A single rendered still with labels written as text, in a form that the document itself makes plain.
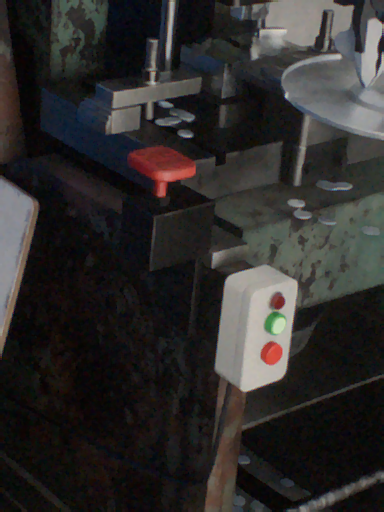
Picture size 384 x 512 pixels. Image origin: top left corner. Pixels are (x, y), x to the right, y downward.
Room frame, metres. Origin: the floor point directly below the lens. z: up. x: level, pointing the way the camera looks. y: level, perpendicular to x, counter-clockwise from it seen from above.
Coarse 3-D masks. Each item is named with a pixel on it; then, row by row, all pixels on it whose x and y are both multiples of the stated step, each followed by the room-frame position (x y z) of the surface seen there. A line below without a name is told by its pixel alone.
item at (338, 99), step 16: (304, 64) 1.74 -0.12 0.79; (320, 64) 1.74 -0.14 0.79; (336, 64) 1.75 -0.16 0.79; (288, 80) 1.67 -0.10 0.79; (304, 80) 1.68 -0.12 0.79; (320, 80) 1.68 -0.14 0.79; (336, 80) 1.69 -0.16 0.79; (352, 80) 1.70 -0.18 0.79; (288, 96) 1.61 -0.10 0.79; (304, 96) 1.62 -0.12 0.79; (320, 96) 1.63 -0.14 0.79; (336, 96) 1.63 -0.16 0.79; (352, 96) 1.63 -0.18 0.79; (368, 96) 1.63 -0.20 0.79; (304, 112) 1.56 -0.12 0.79; (320, 112) 1.57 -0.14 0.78; (336, 112) 1.58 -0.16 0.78; (352, 112) 1.58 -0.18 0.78; (368, 112) 1.59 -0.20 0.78; (352, 128) 1.52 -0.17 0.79; (368, 128) 1.54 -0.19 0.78
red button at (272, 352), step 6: (270, 342) 1.40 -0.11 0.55; (276, 342) 1.41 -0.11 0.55; (264, 348) 1.40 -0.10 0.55; (270, 348) 1.40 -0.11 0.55; (276, 348) 1.40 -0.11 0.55; (282, 348) 1.41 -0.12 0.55; (264, 354) 1.39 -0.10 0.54; (270, 354) 1.39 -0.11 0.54; (276, 354) 1.40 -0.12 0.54; (282, 354) 1.41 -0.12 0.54; (264, 360) 1.39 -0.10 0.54; (270, 360) 1.39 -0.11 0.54; (276, 360) 1.40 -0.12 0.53
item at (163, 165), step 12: (132, 156) 1.43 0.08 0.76; (144, 156) 1.43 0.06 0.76; (156, 156) 1.44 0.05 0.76; (168, 156) 1.44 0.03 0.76; (180, 156) 1.44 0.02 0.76; (144, 168) 1.41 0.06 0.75; (156, 168) 1.40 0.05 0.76; (168, 168) 1.40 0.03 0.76; (180, 168) 1.41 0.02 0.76; (192, 168) 1.42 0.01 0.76; (156, 180) 1.40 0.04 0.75; (168, 180) 1.40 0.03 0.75; (156, 192) 1.43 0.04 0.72
